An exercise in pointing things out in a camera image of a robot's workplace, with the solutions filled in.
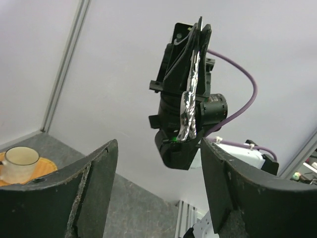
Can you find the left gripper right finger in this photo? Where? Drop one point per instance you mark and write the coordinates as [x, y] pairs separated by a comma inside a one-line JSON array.
[[246, 202]]

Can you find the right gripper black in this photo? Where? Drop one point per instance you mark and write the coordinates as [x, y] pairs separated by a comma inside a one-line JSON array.
[[175, 65]]

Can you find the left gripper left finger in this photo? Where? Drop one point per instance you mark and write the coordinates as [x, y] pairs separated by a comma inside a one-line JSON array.
[[71, 202]]

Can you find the silver scissors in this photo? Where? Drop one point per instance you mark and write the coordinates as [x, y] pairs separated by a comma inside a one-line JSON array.
[[188, 102]]

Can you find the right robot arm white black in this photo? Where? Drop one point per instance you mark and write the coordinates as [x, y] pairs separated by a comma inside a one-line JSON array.
[[211, 115]]

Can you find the orange woven coaster mat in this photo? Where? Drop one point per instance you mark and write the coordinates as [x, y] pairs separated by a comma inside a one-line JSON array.
[[44, 166]]

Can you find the cream mug black handle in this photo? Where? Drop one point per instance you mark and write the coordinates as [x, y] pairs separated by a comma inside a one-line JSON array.
[[18, 164]]

